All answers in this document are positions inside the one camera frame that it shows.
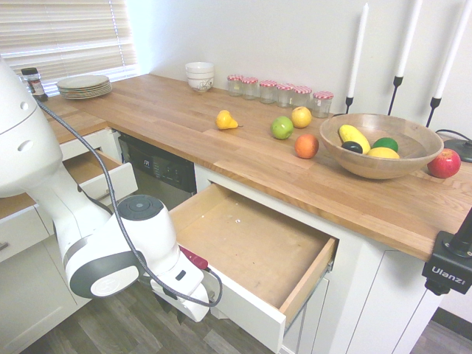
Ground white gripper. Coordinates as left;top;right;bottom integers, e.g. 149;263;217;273
149;257;212;325

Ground white drawer with wooden inside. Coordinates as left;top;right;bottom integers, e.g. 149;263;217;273
167;183;339;354

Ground small white open drawer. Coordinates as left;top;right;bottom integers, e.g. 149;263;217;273
60;147;139;207

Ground stainless steel dishwasher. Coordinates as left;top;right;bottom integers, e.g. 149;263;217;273
117;132;197;207

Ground white side cabinet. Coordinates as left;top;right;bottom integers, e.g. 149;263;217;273
0;127;148;347

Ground yellow pear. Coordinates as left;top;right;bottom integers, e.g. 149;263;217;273
215;109;244;131

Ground orange fruit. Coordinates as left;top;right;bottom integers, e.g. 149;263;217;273
294;133;320;160

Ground green apple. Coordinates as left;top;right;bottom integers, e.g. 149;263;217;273
270;116;295;140

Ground glass jar with checkered lid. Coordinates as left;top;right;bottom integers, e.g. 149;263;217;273
292;86;313;111
259;80;278;105
312;91;334;119
241;77;259;101
276;83;295;108
226;74;243;97

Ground yellow apple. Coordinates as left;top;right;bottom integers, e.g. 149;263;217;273
291;105;313;129

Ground stack of white bowls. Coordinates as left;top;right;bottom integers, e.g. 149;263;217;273
184;61;215;92

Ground stack of white plates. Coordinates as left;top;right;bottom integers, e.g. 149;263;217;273
56;74;113;100

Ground black avocado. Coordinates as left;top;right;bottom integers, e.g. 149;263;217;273
340;141;364;155

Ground yellow banana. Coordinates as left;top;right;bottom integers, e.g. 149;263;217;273
338;124;372;155

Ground large wooden bowl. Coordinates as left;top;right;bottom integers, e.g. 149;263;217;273
319;113;445;181

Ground yellow lemon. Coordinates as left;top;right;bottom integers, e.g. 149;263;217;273
367;147;400;160

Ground spice bottle with black cap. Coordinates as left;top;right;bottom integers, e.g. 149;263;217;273
21;67;49;103

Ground green lime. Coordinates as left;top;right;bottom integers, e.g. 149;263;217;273
371;136;400;153

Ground black candle holder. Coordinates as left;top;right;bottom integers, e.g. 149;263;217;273
387;75;406;116
333;95;355;118
426;96;443;128

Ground white window blinds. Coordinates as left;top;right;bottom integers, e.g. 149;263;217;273
0;0;139;84

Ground red apple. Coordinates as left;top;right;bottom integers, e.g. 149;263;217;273
427;147;462;179

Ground tall white candle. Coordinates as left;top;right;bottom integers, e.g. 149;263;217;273
434;0;472;99
396;0;424;77
347;2;370;98

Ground dark round lamp base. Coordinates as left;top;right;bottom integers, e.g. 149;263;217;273
436;128;472;164

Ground red wrist camera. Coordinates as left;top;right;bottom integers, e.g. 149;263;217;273
178;246;210;270

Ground braided grey robot cable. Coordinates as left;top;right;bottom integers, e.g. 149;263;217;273
33;96;224;308

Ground black Ulanzi camera mount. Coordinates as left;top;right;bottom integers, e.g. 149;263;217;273
421;208;472;296

